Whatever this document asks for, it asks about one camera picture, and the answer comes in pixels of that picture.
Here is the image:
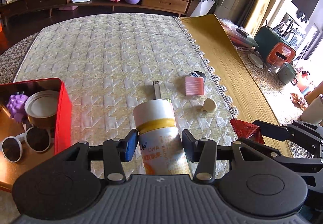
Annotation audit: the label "cream small knob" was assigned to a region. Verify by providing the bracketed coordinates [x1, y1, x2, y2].
[201, 98, 217, 113]

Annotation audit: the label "green orange storage box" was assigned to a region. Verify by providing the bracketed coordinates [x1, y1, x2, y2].
[254, 26, 296, 64]

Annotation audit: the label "red foil wrapper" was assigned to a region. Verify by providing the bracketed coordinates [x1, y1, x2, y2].
[230, 118, 264, 144]

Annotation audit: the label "black clear round case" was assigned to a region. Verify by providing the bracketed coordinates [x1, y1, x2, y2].
[189, 71, 206, 81]

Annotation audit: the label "gold jar lid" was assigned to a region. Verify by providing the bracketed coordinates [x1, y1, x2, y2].
[25, 90, 59, 129]

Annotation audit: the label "white yellow bottle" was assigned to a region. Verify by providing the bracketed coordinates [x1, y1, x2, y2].
[133, 99, 190, 175]

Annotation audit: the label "white round coaster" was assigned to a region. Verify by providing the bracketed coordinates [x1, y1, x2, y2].
[248, 54, 264, 69]

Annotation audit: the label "white sunglasses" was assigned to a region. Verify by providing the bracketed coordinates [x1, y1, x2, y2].
[1, 126, 54, 163]

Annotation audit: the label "silver nail clipper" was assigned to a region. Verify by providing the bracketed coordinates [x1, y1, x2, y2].
[153, 81, 162, 99]

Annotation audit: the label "yellow woven placemat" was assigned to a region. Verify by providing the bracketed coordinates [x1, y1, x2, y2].
[179, 14, 294, 157]

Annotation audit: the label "cream quilted table mat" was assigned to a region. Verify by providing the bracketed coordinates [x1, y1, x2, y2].
[14, 13, 239, 179]

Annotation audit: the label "purple spiky toy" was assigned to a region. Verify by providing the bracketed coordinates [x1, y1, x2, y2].
[6, 94, 29, 122]

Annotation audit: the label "red metal tin box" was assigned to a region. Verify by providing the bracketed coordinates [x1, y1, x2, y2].
[1, 78, 72, 192]

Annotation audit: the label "green mug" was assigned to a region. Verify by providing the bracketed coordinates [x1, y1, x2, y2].
[278, 62, 298, 86]

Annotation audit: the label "clear glass cup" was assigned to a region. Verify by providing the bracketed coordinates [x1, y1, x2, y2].
[268, 56, 285, 76]

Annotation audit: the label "pink ribbed card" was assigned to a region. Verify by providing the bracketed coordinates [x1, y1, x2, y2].
[185, 76, 205, 96]

